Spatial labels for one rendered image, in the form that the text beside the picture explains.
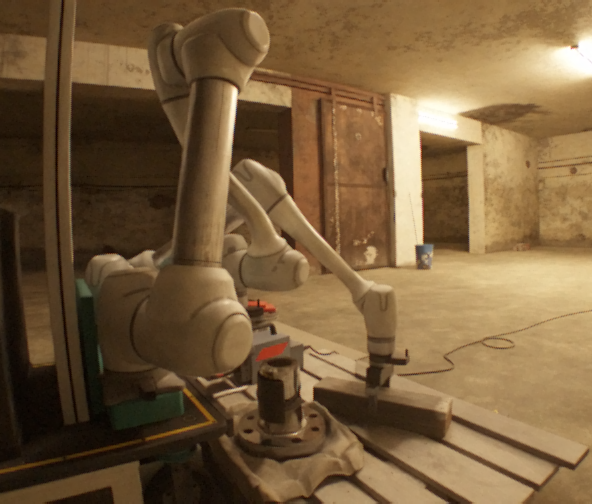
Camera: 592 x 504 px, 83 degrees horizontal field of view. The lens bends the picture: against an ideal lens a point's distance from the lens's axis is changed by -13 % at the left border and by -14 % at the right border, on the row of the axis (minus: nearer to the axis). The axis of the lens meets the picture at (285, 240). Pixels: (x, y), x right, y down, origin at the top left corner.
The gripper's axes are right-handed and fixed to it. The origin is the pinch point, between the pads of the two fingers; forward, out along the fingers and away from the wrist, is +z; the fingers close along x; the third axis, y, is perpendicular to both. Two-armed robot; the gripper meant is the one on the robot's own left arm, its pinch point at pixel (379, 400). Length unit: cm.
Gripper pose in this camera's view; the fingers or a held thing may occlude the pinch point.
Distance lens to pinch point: 133.2
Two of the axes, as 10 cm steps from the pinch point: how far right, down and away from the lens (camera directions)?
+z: 0.3, 10.0, 0.5
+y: -8.3, 0.0, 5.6
